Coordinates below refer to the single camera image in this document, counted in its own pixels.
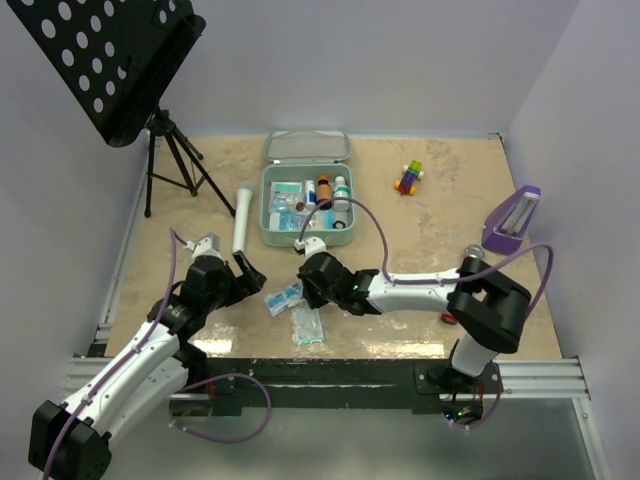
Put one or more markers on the black music stand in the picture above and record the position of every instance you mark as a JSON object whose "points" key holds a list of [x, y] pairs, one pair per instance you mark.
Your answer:
{"points": [[118, 58]]}

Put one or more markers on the purple metronome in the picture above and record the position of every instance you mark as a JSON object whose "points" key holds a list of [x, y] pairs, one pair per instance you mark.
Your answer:
{"points": [[505, 227]]}

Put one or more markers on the teal header small packet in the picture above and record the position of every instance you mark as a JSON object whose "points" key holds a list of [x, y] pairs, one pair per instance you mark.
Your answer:
{"points": [[285, 196]]}

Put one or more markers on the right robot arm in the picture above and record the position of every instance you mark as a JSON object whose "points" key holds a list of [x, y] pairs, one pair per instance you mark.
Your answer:
{"points": [[491, 307]]}

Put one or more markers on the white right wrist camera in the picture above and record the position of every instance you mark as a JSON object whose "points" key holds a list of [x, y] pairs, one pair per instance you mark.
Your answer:
{"points": [[309, 246]]}

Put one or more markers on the large blue mask packet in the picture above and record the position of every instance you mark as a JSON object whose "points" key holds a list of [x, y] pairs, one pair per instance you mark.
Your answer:
{"points": [[293, 221]]}

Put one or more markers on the white green label bottle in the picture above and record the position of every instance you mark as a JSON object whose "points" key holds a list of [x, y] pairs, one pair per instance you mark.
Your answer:
{"points": [[341, 195]]}

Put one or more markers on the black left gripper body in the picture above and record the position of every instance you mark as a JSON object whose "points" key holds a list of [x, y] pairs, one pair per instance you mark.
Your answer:
{"points": [[230, 292]]}

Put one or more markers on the white plastic tube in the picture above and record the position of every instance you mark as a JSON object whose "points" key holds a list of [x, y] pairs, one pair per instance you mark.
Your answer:
{"points": [[243, 199]]}

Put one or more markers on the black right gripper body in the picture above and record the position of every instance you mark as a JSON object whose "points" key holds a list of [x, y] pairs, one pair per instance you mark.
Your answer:
{"points": [[316, 297]]}

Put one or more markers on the aluminium rail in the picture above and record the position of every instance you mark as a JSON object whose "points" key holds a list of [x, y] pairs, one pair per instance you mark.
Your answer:
{"points": [[522, 379]]}

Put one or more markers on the mint green medicine case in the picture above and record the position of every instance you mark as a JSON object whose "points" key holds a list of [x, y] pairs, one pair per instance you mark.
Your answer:
{"points": [[298, 156]]}

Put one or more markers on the colourful toy car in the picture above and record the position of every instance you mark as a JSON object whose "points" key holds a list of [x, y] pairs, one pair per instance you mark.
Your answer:
{"points": [[412, 174]]}

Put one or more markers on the red silver flashlight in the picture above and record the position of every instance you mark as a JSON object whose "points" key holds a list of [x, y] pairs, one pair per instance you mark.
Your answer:
{"points": [[448, 319]]}

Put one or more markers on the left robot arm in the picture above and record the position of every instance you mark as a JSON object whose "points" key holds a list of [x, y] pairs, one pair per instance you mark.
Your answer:
{"points": [[76, 438]]}

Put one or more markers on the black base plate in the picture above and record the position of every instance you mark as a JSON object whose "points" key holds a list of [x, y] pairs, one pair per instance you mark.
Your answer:
{"points": [[422, 386]]}

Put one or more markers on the green dotted plaster packet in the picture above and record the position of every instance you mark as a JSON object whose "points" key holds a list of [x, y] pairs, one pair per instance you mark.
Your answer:
{"points": [[307, 326]]}

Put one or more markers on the brown bottle orange cap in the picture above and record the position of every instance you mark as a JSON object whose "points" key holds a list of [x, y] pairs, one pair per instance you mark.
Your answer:
{"points": [[323, 192]]}

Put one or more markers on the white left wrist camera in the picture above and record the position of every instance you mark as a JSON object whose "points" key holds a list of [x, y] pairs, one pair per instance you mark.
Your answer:
{"points": [[208, 245]]}

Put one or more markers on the blue white swab packet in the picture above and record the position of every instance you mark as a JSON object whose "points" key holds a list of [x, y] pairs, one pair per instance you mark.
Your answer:
{"points": [[284, 299]]}

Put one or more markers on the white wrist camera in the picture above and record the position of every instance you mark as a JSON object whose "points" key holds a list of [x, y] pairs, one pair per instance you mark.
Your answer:
{"points": [[208, 245], [309, 246]]}

